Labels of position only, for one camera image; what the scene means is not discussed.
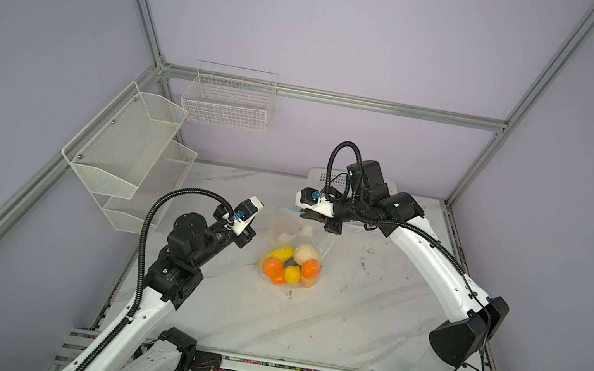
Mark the clear zip top bag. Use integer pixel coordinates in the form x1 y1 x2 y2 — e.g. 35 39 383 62
257 208 338 289

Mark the white garlic bulb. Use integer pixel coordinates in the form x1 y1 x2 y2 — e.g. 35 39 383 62
293 243 320 267

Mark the orange tangerine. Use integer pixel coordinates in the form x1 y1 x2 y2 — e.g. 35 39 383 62
300 259 322 280
271 276 286 286
262 258 284 279

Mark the orange tangerine back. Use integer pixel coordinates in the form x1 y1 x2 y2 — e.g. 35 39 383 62
300 259 322 280

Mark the orange tangerine front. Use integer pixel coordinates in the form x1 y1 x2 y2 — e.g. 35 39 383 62
271 276 286 286

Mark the small yellow lemon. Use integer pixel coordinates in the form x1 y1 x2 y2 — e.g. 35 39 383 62
283 265 302 285

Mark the black avocado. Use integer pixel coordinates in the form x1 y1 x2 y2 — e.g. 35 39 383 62
284 258 298 268

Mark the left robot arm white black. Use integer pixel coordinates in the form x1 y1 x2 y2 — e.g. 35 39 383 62
62 188 263 371

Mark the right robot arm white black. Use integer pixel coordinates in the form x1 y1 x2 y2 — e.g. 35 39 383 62
295 160 510 371

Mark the lower white mesh shelf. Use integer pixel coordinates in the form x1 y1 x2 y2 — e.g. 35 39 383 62
102 140 198 235

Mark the white mesh shelf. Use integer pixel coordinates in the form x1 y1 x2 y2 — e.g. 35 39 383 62
61 83 187 200
102 140 198 235

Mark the upper white mesh shelf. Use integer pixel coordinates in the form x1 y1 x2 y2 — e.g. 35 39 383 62
61 83 187 200

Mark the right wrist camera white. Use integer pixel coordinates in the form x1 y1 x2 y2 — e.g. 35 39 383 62
295 187 334 218

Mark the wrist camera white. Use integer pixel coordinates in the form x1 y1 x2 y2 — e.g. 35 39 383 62
295 187 334 218
232 196 264 236

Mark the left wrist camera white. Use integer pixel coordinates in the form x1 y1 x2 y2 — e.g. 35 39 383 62
232 196 264 236

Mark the black corrugated cable left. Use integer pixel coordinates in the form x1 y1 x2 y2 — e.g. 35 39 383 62
65 171 240 371

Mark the white wire wall basket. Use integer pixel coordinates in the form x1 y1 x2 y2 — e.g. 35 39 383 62
181 61 279 133

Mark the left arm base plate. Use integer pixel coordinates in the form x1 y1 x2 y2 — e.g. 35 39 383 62
175 350 223 371

